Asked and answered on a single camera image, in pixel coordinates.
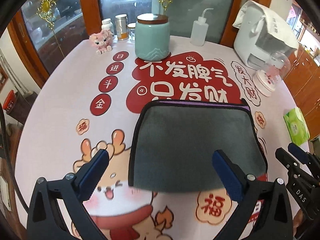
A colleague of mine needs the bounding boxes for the purple and grey towel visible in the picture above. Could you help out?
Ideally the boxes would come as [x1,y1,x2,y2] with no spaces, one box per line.
[128,100,268,193]

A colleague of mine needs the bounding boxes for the green tissue pack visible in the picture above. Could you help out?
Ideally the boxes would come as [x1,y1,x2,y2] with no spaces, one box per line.
[283,107,310,146]

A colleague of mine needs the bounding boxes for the white cloth cover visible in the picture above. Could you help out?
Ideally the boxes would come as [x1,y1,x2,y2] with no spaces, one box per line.
[232,0,299,49]

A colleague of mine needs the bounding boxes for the printed cartoon tablecloth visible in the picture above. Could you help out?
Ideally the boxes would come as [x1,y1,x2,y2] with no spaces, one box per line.
[15,36,296,239]

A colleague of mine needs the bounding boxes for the white squeeze wash bottle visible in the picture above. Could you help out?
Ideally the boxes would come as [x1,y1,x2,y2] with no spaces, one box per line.
[190,8,213,47]

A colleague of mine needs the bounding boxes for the glass dome pink ornament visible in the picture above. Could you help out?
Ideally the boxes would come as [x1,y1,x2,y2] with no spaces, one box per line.
[252,51,292,97]

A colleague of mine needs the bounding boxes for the wooden cabinet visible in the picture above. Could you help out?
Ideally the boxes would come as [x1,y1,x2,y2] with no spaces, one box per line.
[284,46,320,140]

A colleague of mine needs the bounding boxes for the pink block figurine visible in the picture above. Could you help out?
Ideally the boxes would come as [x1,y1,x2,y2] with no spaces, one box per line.
[89,30,113,55]

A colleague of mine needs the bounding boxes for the white pill bottle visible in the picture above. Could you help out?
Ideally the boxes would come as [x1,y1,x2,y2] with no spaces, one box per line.
[101,18,114,37]

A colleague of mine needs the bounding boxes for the teal ceramic jar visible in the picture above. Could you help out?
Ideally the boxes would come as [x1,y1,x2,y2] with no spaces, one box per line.
[135,13,170,62]

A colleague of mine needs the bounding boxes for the white water dispenser appliance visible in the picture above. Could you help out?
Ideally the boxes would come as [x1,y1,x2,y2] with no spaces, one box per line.
[234,7,297,70]

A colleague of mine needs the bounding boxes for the silver metal tin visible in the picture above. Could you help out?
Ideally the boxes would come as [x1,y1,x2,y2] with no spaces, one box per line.
[115,14,129,41]

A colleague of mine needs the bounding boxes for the small glass jar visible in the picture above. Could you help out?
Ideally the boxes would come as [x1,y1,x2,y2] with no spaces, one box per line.
[127,22,136,41]

